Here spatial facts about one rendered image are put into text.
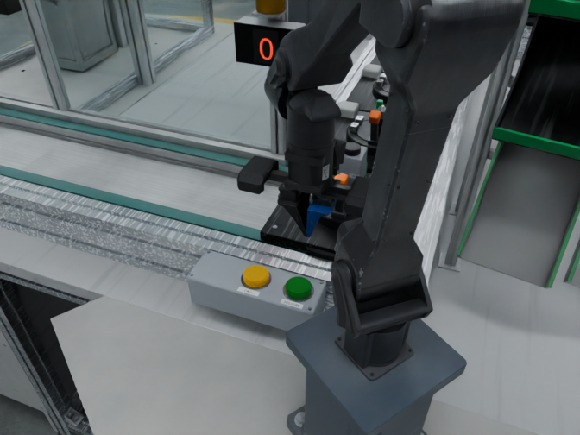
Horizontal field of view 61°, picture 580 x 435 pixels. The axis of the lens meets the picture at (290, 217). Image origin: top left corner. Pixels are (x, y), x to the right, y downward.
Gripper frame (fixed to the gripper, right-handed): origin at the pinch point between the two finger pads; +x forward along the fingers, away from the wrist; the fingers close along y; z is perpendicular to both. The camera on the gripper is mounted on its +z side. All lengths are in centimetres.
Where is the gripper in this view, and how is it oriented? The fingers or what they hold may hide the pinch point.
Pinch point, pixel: (309, 216)
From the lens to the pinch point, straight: 68.5
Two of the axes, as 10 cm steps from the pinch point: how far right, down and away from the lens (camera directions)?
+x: 0.0, 7.9, 6.2
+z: 3.6, -5.8, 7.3
